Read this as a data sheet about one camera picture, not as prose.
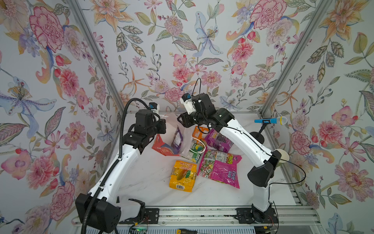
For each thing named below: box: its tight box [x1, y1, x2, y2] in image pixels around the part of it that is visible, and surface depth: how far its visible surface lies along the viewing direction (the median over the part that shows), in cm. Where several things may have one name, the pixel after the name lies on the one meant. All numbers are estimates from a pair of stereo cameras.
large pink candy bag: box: [197, 149, 243, 189], surface depth 90 cm
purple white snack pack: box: [171, 125, 184, 155], surface depth 86 cm
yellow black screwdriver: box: [176, 229, 201, 234], surface depth 70 cm
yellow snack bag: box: [168, 160, 198, 193], surface depth 84 cm
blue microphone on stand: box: [249, 116, 288, 145], surface depth 90 cm
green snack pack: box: [186, 138, 205, 164], surface depth 97 cm
